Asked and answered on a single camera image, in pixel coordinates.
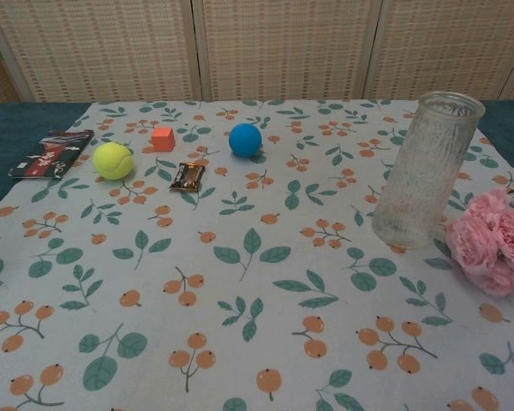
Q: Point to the black and red card packet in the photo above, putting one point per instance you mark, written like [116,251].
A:
[51,155]

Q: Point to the woven bamboo folding screen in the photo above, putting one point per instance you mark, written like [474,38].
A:
[282,47]

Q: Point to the orange cube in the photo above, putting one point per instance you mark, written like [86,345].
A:
[162,140]

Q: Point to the brown candy wrapper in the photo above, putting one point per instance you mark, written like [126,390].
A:
[188,176]

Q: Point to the floral leaf and fruit tablecloth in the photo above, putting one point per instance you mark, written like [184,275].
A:
[257,299]

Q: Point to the pink rose bouquet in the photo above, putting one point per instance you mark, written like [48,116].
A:
[488,240]

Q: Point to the blue ball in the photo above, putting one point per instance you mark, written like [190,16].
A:
[245,139]

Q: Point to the textured clear glass vase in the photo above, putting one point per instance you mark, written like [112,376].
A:
[424,171]

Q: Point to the yellow tennis ball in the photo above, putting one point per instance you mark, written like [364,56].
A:
[112,161]

